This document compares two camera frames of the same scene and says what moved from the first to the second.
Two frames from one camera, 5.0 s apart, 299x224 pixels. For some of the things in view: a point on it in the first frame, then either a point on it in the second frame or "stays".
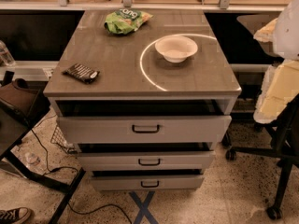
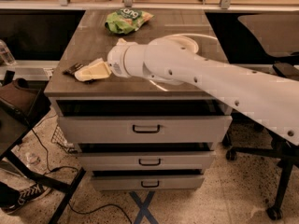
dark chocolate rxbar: (82, 73) stays
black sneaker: (15, 216) -> (12, 200)
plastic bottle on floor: (32, 159) stays
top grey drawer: (143, 129) stays
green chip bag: (122, 21) stays
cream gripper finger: (266, 33) -> (128, 60)
